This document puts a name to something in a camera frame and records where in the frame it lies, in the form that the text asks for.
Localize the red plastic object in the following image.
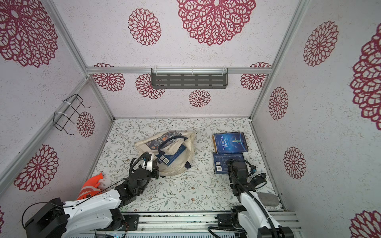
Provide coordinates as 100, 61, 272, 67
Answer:
77, 173, 104, 200

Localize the blue book lifted from bag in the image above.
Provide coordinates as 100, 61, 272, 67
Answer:
213, 153, 244, 174

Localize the aluminium front rail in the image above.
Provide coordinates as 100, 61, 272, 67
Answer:
68, 211, 303, 236

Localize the grey oblong stone object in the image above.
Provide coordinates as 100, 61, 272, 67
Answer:
257, 192, 280, 207

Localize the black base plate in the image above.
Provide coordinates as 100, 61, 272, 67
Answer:
96, 214, 140, 232
215, 213, 237, 229

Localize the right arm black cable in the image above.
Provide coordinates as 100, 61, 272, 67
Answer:
207, 160, 283, 238

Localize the black wire wall rack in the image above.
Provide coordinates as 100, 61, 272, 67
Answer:
52, 94, 90, 136

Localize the grey slotted wall shelf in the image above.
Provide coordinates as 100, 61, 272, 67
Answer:
151, 68, 229, 89

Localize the cream canvas tote bag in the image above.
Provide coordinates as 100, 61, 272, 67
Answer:
135, 131, 195, 177

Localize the Little Prince blue book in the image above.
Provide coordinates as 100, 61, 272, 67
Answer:
212, 132, 249, 154

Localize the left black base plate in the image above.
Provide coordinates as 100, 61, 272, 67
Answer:
96, 214, 140, 232

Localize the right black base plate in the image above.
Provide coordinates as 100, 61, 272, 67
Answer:
215, 213, 237, 229

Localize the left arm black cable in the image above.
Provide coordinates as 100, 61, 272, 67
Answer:
128, 151, 151, 176

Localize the round black gauge object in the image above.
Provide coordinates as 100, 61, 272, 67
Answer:
250, 173, 267, 189

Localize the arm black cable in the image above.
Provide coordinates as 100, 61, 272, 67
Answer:
128, 151, 151, 176
207, 160, 283, 238

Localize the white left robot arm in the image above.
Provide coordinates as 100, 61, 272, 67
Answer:
21, 166, 159, 238

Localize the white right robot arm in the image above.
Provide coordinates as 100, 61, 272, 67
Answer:
226, 160, 294, 238

